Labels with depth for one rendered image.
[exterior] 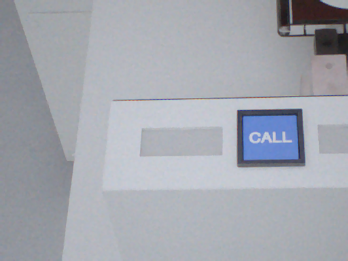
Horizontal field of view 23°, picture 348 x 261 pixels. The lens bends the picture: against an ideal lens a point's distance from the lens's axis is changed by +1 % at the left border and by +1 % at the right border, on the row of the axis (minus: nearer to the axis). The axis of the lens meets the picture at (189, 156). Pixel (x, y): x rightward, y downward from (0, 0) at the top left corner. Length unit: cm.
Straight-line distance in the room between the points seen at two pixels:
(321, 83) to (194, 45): 20
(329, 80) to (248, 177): 17
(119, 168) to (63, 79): 89
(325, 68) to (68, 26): 73
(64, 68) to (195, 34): 61
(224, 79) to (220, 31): 7
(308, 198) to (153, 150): 14
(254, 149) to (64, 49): 86
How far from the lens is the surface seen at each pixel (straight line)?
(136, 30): 101
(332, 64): 85
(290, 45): 98
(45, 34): 152
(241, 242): 78
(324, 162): 72
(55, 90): 163
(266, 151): 72
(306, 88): 87
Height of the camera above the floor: 156
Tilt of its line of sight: 55 degrees down
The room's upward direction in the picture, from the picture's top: 7 degrees counter-clockwise
